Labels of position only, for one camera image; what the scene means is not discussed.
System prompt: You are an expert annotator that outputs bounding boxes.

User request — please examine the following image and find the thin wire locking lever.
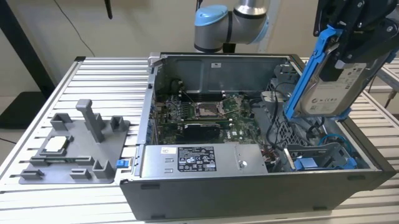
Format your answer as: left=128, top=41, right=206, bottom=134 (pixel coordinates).
left=182, top=90, right=198, bottom=105

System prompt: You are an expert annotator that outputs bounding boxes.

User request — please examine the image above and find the hard disk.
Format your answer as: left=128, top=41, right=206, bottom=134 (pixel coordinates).
left=286, top=23, right=394, bottom=122

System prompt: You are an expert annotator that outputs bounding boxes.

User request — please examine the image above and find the green motherboard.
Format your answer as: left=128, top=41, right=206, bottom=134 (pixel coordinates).
left=154, top=92, right=266, bottom=144

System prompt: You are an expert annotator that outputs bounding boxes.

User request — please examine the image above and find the CPU socket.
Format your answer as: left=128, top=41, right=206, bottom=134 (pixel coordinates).
left=194, top=101, right=224, bottom=117

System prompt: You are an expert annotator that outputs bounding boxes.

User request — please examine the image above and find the dark grey PC case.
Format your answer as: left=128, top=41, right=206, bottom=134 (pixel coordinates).
left=120, top=51, right=398, bottom=221

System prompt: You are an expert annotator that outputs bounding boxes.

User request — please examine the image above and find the long black wire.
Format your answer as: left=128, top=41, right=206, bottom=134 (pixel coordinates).
left=266, top=80, right=297, bottom=150

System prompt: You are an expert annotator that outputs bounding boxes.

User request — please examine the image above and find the blue carrier in bay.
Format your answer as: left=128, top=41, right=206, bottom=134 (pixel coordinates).
left=295, top=158, right=319, bottom=169

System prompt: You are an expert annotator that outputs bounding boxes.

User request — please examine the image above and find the light blue wire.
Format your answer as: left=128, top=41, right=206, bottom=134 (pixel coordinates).
left=319, top=133, right=351, bottom=152

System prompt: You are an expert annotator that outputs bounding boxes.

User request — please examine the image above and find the metal socket cover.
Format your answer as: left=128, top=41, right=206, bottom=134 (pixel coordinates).
left=219, top=97, right=244, bottom=112

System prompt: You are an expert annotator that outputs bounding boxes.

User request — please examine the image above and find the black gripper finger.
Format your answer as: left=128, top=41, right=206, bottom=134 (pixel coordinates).
left=319, top=59, right=343, bottom=82

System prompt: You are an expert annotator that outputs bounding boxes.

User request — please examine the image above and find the black RAM slot row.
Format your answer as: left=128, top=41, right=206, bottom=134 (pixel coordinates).
left=183, top=90, right=226, bottom=98

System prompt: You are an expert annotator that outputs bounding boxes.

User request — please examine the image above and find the thin black wall cable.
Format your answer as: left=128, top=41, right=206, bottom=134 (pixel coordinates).
left=52, top=0, right=95, bottom=57

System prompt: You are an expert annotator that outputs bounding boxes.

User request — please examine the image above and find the grey plastic parts rack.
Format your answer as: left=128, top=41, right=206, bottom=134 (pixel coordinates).
left=19, top=99, right=131, bottom=185

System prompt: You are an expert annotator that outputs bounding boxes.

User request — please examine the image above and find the silver CPU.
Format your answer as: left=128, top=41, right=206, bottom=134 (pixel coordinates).
left=43, top=136, right=68, bottom=152

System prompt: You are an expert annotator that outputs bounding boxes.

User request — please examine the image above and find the short black wire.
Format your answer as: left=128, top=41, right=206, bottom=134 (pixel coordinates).
left=307, top=119, right=327, bottom=138

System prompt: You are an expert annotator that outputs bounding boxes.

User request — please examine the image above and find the metal slat side table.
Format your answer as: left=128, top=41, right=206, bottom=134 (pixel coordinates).
left=365, top=60, right=399, bottom=94

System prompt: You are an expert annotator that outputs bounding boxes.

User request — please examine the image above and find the grey metal drive cage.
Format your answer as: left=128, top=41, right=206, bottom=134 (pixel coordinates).
left=252, top=64, right=343, bottom=150

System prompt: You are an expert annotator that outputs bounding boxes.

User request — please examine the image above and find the black expansion slot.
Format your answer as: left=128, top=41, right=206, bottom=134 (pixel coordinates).
left=182, top=118, right=234, bottom=123

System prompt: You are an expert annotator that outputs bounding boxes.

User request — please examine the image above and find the green RAM stick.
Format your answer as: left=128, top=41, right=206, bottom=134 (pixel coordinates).
left=31, top=157, right=91, bottom=164

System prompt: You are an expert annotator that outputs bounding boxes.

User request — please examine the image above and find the grey disk bay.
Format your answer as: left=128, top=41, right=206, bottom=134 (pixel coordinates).
left=286, top=142, right=357, bottom=171

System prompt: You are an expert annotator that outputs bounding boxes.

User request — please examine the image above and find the black heatsink shroud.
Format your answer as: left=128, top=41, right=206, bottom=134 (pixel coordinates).
left=182, top=123, right=222, bottom=142

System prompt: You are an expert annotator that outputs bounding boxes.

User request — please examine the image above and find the black floor stand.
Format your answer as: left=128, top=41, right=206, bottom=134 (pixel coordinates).
left=0, top=0, right=58, bottom=129

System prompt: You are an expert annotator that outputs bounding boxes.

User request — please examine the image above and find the silver power supply unit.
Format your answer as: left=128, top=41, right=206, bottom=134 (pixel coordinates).
left=139, top=143, right=268, bottom=177

